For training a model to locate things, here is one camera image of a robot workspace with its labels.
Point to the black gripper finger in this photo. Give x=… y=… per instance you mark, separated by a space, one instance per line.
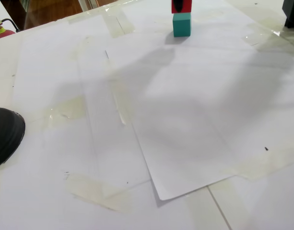
x=179 y=6

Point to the red cube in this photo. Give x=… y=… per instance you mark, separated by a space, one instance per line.
x=188 y=7

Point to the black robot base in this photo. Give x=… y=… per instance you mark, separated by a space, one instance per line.
x=291 y=12

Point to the teal blue cube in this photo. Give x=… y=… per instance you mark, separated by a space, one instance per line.
x=182 y=26

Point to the beige masking tape strip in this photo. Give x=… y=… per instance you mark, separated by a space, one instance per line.
x=96 y=189
x=202 y=203
x=120 y=26
x=70 y=107

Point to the small white paper sheet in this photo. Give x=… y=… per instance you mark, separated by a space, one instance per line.
x=185 y=119

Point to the large white paper sheet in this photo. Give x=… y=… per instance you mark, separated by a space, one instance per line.
x=53 y=72

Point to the red fire extinguisher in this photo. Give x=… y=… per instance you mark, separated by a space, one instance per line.
x=5 y=33

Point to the black round object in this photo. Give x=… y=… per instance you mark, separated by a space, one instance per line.
x=5 y=134

